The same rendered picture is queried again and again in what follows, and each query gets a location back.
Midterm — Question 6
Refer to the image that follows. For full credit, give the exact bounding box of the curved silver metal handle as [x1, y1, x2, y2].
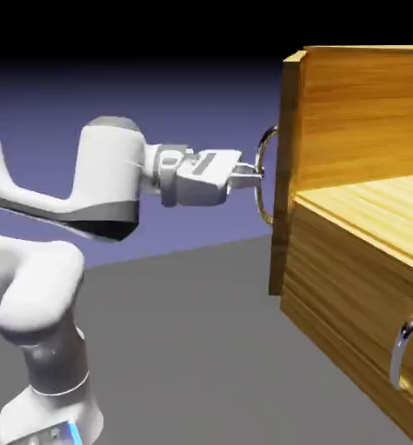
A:
[389, 316, 413, 391]

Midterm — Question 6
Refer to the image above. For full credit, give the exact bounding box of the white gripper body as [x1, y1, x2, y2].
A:
[175, 149, 244, 207]

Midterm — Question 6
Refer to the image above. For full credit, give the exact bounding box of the curved metal ring handle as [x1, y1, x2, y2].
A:
[254, 124, 280, 226]

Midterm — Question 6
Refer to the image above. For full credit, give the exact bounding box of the light wood cabinet door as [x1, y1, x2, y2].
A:
[268, 44, 413, 297]

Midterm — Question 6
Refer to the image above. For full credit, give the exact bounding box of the light wood drawer front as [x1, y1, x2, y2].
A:
[279, 201, 413, 445]

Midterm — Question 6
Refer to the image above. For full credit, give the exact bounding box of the light wood cabinet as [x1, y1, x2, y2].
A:
[268, 44, 413, 445]

